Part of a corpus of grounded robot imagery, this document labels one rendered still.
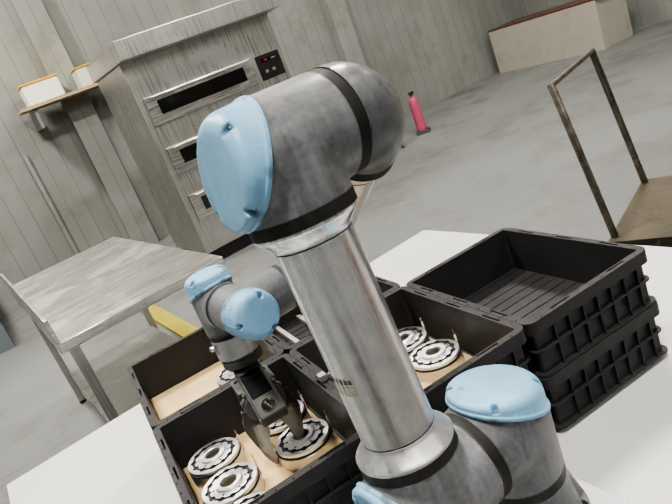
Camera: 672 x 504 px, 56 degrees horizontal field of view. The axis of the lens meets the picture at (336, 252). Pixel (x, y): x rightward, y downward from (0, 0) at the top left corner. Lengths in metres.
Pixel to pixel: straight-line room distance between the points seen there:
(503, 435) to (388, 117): 0.38
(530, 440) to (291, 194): 0.41
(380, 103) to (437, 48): 10.39
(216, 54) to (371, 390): 5.67
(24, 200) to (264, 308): 7.40
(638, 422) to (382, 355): 0.67
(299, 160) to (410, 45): 10.11
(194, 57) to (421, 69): 5.37
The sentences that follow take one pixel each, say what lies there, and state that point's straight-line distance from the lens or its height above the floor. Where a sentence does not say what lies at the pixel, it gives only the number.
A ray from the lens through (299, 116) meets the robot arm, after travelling 0.59.
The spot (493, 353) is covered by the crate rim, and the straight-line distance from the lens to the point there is 1.06.
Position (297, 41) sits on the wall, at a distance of 9.55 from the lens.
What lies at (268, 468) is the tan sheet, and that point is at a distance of 1.19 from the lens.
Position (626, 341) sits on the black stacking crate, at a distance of 1.29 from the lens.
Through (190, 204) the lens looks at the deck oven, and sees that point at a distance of 5.98.
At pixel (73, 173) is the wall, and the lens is 8.32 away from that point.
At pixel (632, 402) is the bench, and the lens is 1.27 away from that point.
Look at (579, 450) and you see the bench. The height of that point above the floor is 0.70.
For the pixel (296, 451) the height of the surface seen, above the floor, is 0.86.
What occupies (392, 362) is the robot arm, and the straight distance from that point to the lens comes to 0.66.
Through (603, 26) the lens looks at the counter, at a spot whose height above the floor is 0.32.
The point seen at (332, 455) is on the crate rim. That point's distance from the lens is 0.96.
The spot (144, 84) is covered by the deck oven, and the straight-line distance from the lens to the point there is 5.95.
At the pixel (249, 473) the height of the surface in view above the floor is 0.86.
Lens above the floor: 1.46
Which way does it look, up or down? 17 degrees down
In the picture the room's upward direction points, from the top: 22 degrees counter-clockwise
